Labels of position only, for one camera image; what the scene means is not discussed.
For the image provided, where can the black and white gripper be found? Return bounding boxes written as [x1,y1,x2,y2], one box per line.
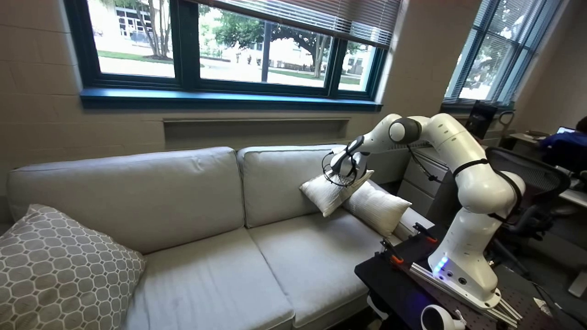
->
[327,150,368,183]

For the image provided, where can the small white striped pillow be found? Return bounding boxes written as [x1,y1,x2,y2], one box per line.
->
[300,170,373,218]

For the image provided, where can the large white striped pillow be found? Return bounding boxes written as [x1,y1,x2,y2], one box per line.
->
[344,181,412,236]

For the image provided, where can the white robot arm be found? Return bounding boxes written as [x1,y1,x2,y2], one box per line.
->
[324,113,525,310]

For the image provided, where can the light grey couch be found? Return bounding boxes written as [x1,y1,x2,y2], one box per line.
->
[6,143,443,330]

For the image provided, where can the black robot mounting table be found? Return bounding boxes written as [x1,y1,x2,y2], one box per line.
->
[355,236,522,330]

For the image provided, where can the grey window blinds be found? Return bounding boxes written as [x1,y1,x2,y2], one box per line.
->
[193,0,402,46]

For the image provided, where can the white VR controller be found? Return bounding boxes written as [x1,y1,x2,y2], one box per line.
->
[421,304,467,330]

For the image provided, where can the black office chair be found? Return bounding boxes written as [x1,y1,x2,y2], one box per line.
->
[487,146,571,240]

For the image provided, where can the teal framed window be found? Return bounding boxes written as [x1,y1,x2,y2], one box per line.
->
[63,0,393,110]
[443,0,568,113]

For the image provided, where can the grey patterned pillow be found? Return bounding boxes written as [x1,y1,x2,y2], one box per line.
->
[0,203,146,330]

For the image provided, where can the orange handled clamp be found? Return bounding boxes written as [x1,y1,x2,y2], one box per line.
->
[382,240,406,266]
[413,222,441,244]

